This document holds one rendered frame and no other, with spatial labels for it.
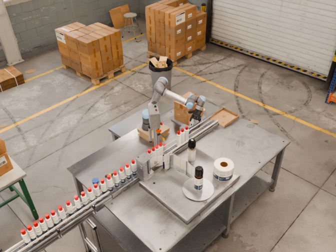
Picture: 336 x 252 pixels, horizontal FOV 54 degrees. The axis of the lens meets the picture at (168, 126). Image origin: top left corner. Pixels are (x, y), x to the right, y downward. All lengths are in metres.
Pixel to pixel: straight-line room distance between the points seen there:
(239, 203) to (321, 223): 1.01
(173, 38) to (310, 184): 3.97
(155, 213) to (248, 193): 1.46
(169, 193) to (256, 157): 1.11
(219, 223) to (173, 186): 0.83
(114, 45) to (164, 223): 4.53
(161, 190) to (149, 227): 0.41
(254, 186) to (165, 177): 1.35
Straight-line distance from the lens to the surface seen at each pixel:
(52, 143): 5.56
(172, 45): 7.16
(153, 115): 3.27
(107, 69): 6.95
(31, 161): 5.34
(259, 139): 4.06
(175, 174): 3.46
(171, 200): 3.23
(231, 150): 3.86
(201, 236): 3.80
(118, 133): 4.11
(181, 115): 4.13
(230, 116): 4.37
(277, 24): 7.36
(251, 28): 7.71
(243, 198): 4.18
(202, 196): 3.26
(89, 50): 6.56
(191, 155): 3.49
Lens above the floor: 3.36
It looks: 37 degrees down
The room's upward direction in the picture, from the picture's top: 2 degrees counter-clockwise
